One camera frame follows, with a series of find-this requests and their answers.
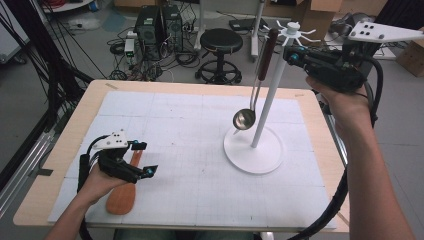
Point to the wide black computer tower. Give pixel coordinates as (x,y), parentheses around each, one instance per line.
(148,33)

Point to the white round table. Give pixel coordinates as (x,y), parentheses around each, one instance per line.
(63,5)

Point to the grey tape piece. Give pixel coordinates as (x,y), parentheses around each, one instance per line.
(45,172)

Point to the narrow black computer tower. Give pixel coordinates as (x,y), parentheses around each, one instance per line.
(172,28)

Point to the thin white stand post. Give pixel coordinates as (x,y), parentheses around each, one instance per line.
(200,23)

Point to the aluminium floor rail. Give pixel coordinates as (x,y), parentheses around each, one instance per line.
(335,140)
(23,173)

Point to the person's left hand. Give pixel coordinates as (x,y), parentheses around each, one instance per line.
(96,186)

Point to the person's right hand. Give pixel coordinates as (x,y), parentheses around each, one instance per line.
(350,110)

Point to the white utensil rack stand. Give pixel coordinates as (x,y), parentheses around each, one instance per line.
(266,100)

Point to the thick white stand post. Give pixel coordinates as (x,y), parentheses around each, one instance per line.
(256,30)

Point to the black round stool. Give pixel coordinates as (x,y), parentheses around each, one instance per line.
(221,41)

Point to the white foam mat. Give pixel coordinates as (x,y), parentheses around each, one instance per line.
(200,116)

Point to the closed cardboard box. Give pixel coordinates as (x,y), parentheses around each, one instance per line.
(413,56)

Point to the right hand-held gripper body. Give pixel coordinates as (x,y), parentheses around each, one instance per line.
(333,70)

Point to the flat black device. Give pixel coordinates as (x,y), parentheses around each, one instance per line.
(246,24)

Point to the open cardboard box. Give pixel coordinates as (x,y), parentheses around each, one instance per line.
(321,13)

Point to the wooden spatula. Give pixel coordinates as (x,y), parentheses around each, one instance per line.
(120,201)

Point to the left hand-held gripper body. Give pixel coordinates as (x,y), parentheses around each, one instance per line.
(115,163)

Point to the grey bag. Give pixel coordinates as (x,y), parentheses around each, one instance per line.
(341,25)

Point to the small white power box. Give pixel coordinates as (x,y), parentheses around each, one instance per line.
(129,47)

